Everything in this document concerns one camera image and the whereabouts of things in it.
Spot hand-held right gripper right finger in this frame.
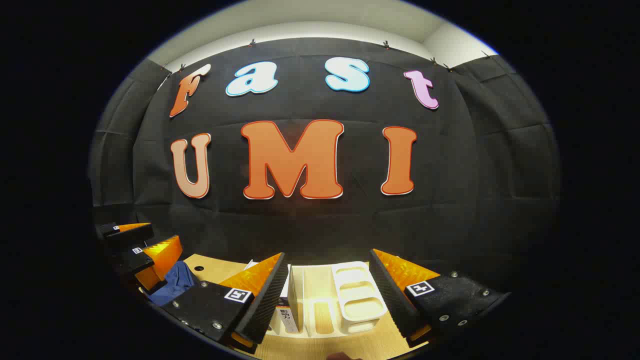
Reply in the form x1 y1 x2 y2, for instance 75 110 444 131
369 248 511 348

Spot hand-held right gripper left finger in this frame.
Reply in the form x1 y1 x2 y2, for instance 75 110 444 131
162 251 290 356

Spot white spine book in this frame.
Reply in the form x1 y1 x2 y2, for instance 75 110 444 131
274 265 306 335

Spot blue schoolbag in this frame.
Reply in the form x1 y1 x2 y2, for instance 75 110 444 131
147 260 199 307

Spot white plastic bookshelf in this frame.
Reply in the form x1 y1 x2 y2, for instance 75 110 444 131
247 260 397 339

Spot black backdrop cloth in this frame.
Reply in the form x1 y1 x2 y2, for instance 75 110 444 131
89 37 561 281

